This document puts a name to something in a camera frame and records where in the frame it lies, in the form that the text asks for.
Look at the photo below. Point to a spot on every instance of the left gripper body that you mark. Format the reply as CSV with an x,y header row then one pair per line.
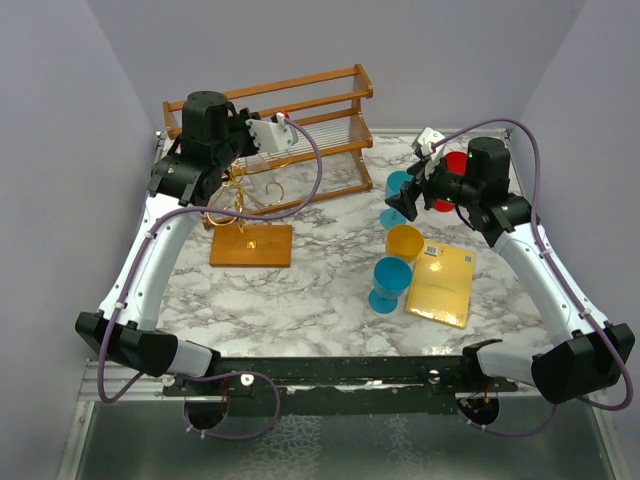
x,y
241,142

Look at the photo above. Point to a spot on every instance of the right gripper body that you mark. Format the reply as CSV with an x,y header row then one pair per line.
x,y
437,183

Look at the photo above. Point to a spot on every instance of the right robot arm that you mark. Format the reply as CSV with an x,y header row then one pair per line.
x,y
588,352

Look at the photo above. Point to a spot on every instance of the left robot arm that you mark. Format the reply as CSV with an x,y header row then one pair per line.
x,y
124,328

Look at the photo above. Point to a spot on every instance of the wooden two-tier shelf rack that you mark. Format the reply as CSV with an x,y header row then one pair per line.
x,y
331,113

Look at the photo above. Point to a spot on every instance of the red goblet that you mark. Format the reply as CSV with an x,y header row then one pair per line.
x,y
448,180

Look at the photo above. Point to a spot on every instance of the yellow goblet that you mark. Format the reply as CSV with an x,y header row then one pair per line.
x,y
404,242

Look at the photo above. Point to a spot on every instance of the blue goblet front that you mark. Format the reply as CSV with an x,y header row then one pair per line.
x,y
391,277

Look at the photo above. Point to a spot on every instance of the yellow padded envelope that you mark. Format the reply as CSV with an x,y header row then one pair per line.
x,y
442,282

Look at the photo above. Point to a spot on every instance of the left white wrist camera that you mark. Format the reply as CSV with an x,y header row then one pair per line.
x,y
273,135

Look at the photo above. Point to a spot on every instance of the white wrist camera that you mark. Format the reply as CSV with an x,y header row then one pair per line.
x,y
426,149
273,135

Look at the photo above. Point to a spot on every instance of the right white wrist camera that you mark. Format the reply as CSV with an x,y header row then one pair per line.
x,y
426,149

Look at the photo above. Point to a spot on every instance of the gold wire wine glass rack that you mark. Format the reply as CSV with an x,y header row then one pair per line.
x,y
238,242

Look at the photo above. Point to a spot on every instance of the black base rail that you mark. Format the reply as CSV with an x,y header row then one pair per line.
x,y
326,386

